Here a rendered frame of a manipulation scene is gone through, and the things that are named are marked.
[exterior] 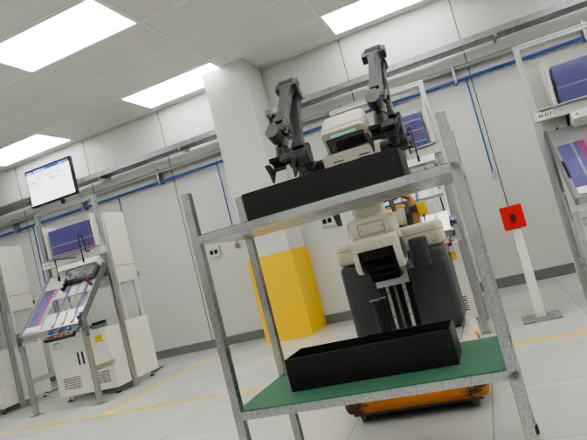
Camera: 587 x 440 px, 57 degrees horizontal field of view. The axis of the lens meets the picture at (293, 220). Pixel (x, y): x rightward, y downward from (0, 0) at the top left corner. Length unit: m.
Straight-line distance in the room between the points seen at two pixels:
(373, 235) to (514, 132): 3.51
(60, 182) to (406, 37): 3.81
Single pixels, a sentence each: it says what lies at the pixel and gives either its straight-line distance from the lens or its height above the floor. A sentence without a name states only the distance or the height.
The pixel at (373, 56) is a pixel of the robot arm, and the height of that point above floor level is 1.56.
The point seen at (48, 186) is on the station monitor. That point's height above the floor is 2.09.
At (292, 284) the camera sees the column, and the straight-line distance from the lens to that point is 5.56.
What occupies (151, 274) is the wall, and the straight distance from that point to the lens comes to 6.98.
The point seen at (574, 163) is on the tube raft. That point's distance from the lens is 4.01.
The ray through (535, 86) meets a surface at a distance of 4.50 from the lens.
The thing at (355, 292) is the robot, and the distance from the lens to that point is 2.75.
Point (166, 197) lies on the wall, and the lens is 6.81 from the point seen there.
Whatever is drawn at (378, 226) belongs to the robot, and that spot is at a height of 0.84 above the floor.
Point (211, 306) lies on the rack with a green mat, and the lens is 1.83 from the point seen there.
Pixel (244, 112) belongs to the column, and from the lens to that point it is 5.82.
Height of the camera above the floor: 0.79
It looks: 4 degrees up
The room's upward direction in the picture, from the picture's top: 14 degrees counter-clockwise
